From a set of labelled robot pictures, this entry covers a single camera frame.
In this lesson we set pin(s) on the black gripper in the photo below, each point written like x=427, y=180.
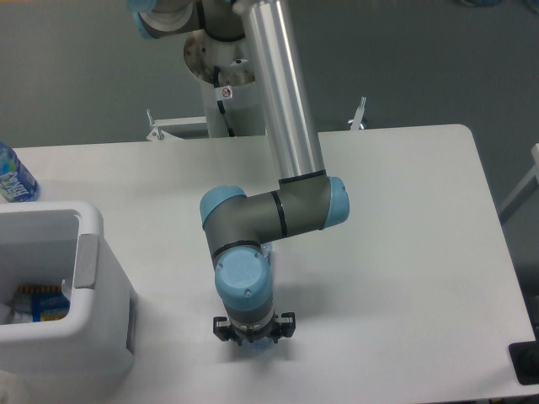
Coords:
x=272, y=326

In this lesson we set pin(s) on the clear plastic water bottle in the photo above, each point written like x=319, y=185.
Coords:
x=265, y=343

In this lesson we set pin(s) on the white paper carton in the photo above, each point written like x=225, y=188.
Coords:
x=66, y=288

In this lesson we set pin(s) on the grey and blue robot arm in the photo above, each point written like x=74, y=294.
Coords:
x=237, y=226

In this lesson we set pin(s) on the white trash can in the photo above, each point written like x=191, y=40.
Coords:
x=43, y=243

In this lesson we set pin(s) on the blue snack wrapper in bin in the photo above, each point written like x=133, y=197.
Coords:
x=38, y=303

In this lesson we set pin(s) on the black device at table edge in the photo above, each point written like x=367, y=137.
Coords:
x=524, y=357

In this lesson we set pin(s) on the blue labelled bottle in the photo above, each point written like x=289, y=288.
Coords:
x=17, y=183

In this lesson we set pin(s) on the white pedestal base frame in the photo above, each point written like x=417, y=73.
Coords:
x=197, y=127

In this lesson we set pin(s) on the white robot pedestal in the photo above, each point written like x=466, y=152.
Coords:
x=229, y=92

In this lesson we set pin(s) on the white frame at right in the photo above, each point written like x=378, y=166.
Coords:
x=524, y=189

